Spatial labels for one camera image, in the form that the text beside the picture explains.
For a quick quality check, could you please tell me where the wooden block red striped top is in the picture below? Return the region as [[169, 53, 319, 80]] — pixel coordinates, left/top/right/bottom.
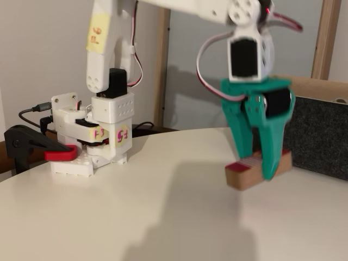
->
[[225, 148, 293, 191]]

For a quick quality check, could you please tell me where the dark grey felt bin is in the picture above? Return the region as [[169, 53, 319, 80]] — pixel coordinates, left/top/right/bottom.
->
[[271, 73, 348, 182]]

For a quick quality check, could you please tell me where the grey shelf back panel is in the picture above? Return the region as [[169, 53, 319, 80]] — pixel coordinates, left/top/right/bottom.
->
[[162, 0, 325, 131]]

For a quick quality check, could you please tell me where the yellow F5 sticker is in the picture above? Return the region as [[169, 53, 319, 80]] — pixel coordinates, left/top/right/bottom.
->
[[114, 124, 131, 150]]

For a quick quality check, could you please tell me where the yellow F3 sticker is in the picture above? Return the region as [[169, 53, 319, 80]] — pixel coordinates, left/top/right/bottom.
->
[[91, 127, 109, 142]]

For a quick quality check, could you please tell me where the yellow F6 sticker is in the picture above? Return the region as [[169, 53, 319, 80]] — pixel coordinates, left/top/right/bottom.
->
[[85, 11, 111, 55]]

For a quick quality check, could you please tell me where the black red table clamp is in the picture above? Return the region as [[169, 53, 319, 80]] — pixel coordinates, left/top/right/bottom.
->
[[4, 124, 79, 175]]

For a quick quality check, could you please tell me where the red white black servo cable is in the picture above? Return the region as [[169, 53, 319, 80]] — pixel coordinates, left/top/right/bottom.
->
[[129, 0, 144, 88], [196, 30, 248, 103], [265, 7, 305, 32]]

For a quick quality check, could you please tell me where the light wooden shelf post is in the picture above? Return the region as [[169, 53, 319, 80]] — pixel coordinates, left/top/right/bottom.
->
[[310, 0, 342, 81], [152, 7, 172, 128]]

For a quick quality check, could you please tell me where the thin black cable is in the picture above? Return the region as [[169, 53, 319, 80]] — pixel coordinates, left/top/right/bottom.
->
[[132, 121, 156, 134]]

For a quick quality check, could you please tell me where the black power plug cable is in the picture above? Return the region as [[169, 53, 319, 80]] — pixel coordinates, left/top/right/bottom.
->
[[39, 116, 55, 134]]

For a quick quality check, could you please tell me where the black USB cable grey plug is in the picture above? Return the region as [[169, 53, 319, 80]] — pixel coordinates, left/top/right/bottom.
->
[[18, 102, 53, 129]]

